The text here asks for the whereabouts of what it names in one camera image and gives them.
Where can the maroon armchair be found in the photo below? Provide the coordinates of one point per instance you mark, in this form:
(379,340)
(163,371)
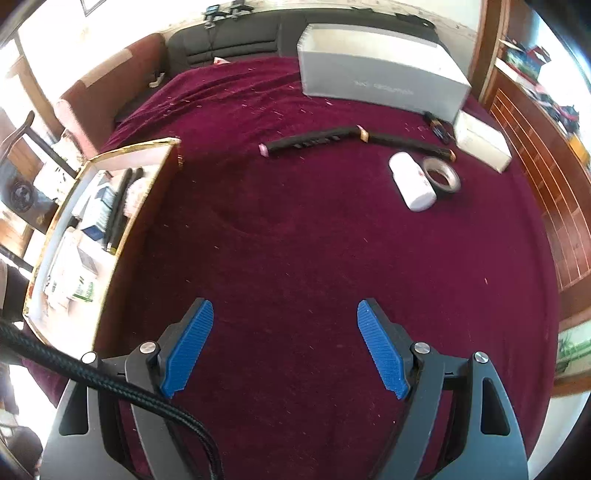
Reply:
(88,108)

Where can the pink plush toy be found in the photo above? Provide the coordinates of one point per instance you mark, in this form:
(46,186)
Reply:
(134,197)

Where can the maroon bed cover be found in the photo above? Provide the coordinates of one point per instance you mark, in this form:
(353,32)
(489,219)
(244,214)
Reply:
(285,247)

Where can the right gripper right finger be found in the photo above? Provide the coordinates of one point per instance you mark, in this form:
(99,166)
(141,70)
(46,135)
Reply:
(483,439)

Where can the white gold-edged tray box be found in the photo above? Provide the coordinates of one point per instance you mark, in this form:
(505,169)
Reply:
(79,284)

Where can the black leather sofa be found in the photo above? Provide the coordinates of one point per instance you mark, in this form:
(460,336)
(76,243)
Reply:
(276,33)

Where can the blue white medicine box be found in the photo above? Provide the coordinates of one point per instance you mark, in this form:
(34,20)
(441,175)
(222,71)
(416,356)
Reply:
(95,216)

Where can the grey cardboard box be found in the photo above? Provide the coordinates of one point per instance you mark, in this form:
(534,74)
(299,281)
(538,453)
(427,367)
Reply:
(382,67)

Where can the small dark pen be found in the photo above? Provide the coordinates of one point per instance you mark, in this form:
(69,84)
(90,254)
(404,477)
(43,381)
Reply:
(438,128)

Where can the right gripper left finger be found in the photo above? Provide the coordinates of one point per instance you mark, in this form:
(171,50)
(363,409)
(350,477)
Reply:
(88,441)

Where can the black marker tan cap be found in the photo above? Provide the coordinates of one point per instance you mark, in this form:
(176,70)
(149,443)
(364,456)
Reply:
(396,142)

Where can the black marker yellow cap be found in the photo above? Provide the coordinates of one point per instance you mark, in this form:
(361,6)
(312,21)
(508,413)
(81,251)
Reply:
(120,218)

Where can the black tape roll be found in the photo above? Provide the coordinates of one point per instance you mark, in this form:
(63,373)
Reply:
(443,178)

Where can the small white carton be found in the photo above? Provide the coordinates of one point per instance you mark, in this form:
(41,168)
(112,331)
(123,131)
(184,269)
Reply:
(482,141)

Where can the white pill bottle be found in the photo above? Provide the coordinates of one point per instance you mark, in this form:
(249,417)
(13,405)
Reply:
(416,190)

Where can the wooden chair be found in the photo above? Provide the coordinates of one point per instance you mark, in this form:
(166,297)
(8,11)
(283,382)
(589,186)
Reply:
(24,207)

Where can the black marker purple caps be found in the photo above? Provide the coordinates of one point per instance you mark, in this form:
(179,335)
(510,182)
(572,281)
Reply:
(115,206)

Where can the black marker pink cap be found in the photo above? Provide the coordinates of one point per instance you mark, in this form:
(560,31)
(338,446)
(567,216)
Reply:
(310,139)

